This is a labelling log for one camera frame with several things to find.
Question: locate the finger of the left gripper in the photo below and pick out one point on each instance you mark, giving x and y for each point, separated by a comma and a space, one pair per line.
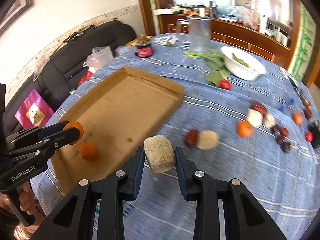
31, 136
53, 142

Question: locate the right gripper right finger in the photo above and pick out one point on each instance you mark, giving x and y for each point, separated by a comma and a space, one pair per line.
244, 216

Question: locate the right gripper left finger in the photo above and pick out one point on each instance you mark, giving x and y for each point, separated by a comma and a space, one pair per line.
95, 203

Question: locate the large orange mandarin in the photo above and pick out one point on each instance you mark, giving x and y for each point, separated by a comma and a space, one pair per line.
77, 131

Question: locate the round beige yam piece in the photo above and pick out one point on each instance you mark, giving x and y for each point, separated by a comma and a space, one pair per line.
207, 140

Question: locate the person left hand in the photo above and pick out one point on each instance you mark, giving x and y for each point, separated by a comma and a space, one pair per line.
11, 227

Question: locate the pink gift bag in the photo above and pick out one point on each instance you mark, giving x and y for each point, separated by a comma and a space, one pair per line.
34, 111

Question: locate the black leather sofa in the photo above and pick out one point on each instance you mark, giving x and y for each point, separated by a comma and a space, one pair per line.
64, 69

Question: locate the dark plum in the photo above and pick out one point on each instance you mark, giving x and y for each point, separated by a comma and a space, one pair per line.
286, 147

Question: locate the dark date beside plum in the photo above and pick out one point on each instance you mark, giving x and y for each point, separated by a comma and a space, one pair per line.
280, 139

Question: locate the brown cardboard tray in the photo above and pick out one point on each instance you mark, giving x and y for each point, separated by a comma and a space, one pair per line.
118, 114

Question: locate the red plastic bag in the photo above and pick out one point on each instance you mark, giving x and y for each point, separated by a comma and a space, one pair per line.
84, 78

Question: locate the dark red jujube date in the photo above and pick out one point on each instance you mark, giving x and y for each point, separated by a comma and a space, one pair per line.
284, 132

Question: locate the dark date small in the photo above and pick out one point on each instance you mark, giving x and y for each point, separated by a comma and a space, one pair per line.
275, 129

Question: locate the white yam piece back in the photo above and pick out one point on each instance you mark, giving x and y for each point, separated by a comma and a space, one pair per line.
254, 118

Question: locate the red cherry tomato right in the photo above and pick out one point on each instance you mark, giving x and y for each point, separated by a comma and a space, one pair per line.
308, 136

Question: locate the red cherry tomato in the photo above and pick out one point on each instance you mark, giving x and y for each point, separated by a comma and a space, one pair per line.
308, 136
225, 84

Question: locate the red jujube date back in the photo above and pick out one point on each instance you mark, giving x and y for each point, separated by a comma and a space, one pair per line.
259, 107

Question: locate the clear plastic bag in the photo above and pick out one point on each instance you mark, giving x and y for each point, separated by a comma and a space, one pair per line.
99, 57

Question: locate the small orange far mandarin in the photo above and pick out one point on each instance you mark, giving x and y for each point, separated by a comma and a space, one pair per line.
297, 118

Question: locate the black device on table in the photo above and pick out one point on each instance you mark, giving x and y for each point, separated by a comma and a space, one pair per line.
314, 128

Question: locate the red date far right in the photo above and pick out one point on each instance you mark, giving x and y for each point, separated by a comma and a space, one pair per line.
307, 113

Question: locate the blue marker pen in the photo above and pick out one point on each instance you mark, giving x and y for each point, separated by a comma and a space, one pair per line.
286, 105

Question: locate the dark jar pink label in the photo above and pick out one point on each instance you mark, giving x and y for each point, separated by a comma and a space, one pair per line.
143, 46

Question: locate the white plastic bowl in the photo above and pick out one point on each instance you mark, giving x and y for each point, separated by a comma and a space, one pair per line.
242, 64

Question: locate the green leafy vegetable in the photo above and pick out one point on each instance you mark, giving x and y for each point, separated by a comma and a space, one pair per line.
215, 61

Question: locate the wooden counter cabinet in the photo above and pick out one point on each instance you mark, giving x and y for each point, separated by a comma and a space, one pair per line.
237, 35

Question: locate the clear plastic pitcher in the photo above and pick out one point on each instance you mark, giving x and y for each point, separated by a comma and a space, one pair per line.
199, 32

